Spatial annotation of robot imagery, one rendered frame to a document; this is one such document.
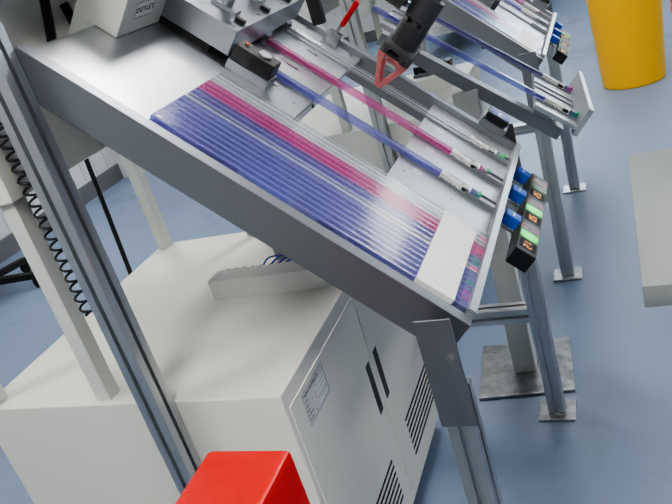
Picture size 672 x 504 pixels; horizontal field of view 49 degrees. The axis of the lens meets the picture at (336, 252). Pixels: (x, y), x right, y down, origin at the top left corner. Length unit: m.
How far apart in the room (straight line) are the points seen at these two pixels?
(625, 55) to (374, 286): 3.56
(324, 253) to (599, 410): 1.14
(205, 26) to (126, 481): 0.83
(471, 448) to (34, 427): 0.82
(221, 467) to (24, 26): 0.82
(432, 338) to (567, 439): 0.99
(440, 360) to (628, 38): 3.56
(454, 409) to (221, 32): 0.72
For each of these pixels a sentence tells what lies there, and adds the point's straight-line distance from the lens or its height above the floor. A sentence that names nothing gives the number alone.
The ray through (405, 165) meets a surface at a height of 0.84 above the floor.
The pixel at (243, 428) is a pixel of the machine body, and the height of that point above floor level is 0.56.
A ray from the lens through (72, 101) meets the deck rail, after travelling 1.07.
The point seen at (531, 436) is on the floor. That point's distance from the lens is 1.92.
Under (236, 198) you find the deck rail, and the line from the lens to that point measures 0.99.
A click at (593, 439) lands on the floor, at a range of 1.89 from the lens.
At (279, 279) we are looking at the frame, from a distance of 1.46.
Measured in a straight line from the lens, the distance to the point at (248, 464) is 0.77.
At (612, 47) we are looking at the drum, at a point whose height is 0.25.
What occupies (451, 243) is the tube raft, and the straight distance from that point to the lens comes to 1.12.
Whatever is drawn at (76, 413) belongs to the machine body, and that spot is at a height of 0.60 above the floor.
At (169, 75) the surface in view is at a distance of 1.19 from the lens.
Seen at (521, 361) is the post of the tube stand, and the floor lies 0.05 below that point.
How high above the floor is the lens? 1.23
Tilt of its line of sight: 23 degrees down
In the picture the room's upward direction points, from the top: 18 degrees counter-clockwise
